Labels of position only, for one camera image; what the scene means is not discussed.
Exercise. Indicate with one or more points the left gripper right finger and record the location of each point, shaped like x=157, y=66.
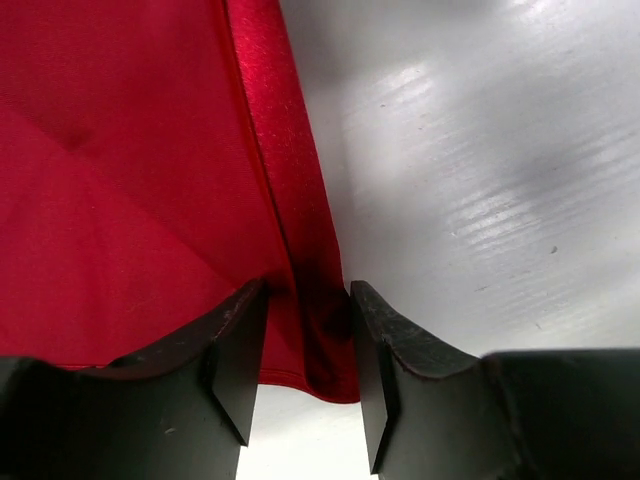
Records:
x=424, y=402

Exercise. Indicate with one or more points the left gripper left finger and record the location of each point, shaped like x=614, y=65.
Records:
x=225, y=345

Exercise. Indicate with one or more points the red cloth napkin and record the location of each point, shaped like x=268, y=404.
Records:
x=155, y=156

